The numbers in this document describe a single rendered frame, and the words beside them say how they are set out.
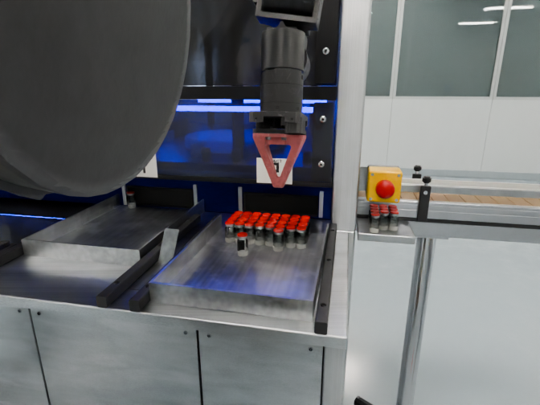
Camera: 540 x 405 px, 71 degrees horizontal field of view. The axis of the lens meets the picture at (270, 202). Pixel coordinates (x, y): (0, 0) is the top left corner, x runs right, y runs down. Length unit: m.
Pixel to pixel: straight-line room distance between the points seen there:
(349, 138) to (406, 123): 4.68
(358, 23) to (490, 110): 4.96
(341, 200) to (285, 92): 0.44
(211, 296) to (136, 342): 0.68
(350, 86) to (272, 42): 0.37
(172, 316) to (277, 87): 0.37
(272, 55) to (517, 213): 0.76
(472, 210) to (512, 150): 4.87
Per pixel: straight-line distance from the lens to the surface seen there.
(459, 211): 1.05
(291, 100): 0.51
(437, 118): 5.60
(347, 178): 0.88
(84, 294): 0.72
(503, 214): 1.08
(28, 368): 1.58
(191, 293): 0.62
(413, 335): 1.24
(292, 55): 0.52
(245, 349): 1.14
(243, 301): 0.60
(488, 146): 5.81
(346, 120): 0.86
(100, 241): 0.93
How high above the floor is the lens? 1.21
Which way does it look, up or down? 17 degrees down
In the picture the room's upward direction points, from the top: straight up
